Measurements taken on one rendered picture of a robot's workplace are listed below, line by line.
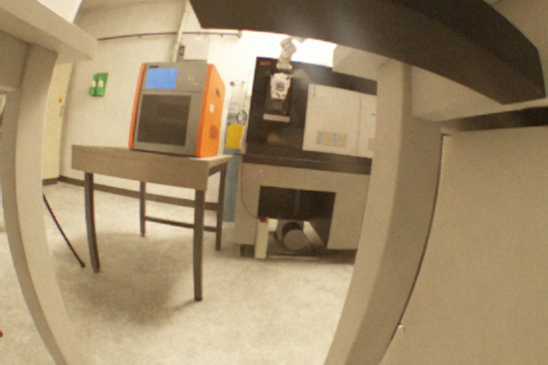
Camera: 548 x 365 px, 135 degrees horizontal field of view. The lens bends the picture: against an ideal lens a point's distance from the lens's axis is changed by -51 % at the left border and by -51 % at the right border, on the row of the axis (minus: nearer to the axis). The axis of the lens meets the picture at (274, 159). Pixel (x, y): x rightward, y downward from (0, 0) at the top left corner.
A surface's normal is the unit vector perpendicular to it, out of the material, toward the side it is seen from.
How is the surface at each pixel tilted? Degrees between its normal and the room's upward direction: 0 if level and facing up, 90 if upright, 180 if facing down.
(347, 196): 90
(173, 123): 90
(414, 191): 90
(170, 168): 90
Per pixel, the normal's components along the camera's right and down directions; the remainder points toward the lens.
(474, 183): -0.99, -0.11
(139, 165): 0.07, 0.04
